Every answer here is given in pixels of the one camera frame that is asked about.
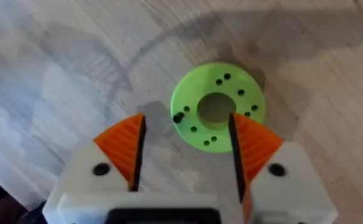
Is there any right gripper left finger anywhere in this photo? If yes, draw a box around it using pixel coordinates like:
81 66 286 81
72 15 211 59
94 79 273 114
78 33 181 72
42 113 147 224

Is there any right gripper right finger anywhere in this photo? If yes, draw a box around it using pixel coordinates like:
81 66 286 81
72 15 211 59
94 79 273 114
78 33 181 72
228 112 339 224

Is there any small black screw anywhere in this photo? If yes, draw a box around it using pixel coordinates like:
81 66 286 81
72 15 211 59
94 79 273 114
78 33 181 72
172 111 185 124

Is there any green disc with holes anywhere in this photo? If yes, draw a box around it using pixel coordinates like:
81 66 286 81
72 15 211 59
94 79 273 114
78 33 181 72
169 62 266 153

